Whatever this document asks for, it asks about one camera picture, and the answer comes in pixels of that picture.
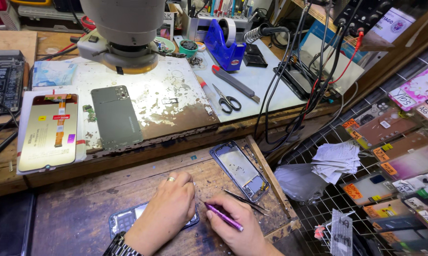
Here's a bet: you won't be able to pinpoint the person's left hand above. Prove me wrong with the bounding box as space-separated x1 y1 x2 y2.
124 172 197 255

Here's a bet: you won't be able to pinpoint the person's right hand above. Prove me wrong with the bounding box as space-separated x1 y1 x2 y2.
205 195 284 256

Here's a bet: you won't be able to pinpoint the purple screwdriver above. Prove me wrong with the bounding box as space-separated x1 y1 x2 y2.
204 202 244 232

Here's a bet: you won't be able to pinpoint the smartphone with clear edge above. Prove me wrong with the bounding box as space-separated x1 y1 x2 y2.
109 201 200 239

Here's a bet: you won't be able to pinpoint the black tweezers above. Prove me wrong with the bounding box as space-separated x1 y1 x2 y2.
223 189 270 216

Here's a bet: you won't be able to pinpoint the grey plastic bag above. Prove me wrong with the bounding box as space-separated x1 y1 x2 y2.
273 163 329 204

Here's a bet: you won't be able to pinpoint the clear packet with handwritten tag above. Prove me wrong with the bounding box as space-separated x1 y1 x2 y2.
329 209 354 256

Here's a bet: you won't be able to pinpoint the dark green phone back cover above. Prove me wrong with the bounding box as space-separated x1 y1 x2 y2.
90 85 144 151

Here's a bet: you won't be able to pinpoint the stack of paper receipts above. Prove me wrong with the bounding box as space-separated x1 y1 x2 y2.
310 140 362 185

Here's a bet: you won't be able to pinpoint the worn white work mat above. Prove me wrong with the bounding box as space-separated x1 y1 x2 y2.
32 56 221 154

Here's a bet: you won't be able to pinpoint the small green circuit board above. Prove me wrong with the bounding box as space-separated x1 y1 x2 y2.
83 104 97 123

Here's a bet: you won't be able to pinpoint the white brush with orange tip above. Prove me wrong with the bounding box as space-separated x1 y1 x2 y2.
196 75 219 108

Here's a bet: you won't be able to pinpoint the replacement phone screen in packaging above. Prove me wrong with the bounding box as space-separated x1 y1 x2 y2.
16 87 87 176

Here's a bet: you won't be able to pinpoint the pale blue work mat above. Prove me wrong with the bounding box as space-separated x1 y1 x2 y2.
174 35 308 123

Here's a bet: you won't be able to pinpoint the grey and red utility knife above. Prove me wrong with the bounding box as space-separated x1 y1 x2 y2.
211 64 261 104

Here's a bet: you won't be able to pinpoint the pile of small metal parts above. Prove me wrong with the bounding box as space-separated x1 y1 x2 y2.
187 55 204 68

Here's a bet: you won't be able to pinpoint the black tablet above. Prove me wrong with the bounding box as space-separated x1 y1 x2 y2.
0 191 35 256

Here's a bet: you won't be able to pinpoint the green cup with dark contents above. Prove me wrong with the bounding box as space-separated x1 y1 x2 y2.
179 39 199 58

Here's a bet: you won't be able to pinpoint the green bowl with parts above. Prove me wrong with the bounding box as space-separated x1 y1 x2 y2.
154 36 176 55

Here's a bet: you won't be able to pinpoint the blue tape dispenser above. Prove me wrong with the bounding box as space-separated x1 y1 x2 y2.
203 17 247 72

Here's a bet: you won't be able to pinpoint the rack of packaged phone cases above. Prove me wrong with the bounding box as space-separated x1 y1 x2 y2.
341 60 428 256

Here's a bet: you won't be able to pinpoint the banknote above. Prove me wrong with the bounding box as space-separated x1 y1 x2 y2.
32 60 78 87

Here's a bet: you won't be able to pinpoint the grey microscope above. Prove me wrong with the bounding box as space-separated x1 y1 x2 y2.
77 0 167 75

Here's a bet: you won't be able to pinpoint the grey tool organizer with tools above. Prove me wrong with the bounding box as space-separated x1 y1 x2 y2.
181 0 254 42

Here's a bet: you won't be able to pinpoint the soldering iron with spring holder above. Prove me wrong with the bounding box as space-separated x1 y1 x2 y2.
243 23 290 44

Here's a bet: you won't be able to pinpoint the black electronic tester board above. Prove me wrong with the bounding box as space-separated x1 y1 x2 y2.
0 50 26 116

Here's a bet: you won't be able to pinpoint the black power supply unit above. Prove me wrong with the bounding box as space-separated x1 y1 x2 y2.
333 0 396 37

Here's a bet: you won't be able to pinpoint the white printed card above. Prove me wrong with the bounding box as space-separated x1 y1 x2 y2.
370 7 416 44

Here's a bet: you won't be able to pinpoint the blue phone middle frame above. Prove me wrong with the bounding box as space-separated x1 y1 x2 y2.
209 140 271 203

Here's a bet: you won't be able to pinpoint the black handled scissors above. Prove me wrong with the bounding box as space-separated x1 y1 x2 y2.
212 83 242 114

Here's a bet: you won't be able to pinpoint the black cable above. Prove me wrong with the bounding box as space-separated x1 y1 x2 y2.
0 99 21 167

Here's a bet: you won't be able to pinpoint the bundle of black cables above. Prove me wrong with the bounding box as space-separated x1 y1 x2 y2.
253 0 364 154

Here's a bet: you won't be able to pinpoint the red test lead cable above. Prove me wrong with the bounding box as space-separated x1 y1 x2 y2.
302 31 364 118

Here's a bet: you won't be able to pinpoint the red handled pliers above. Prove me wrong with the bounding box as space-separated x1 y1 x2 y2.
80 15 97 31

